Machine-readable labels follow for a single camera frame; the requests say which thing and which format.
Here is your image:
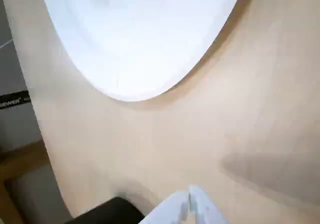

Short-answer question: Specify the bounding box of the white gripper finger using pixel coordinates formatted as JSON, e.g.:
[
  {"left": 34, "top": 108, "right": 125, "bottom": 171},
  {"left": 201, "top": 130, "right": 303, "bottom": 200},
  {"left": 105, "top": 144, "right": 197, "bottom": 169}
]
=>
[
  {"left": 144, "top": 184, "right": 191, "bottom": 224},
  {"left": 188, "top": 184, "right": 231, "bottom": 224}
]

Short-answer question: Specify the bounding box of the white dish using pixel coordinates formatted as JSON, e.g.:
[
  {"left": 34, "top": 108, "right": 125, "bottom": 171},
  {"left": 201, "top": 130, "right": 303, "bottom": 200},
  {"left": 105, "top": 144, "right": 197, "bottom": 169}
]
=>
[{"left": 40, "top": 0, "right": 245, "bottom": 102}]

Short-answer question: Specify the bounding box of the black pot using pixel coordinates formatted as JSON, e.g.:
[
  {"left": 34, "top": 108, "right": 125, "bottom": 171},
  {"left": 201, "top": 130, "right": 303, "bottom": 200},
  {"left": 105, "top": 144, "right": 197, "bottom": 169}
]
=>
[{"left": 65, "top": 196, "right": 146, "bottom": 224}]

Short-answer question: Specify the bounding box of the wooden floor frame piece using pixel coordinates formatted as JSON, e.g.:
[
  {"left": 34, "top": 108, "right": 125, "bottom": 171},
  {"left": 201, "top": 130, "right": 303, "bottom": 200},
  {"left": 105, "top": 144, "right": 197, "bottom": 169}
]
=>
[{"left": 0, "top": 140, "right": 55, "bottom": 224}]

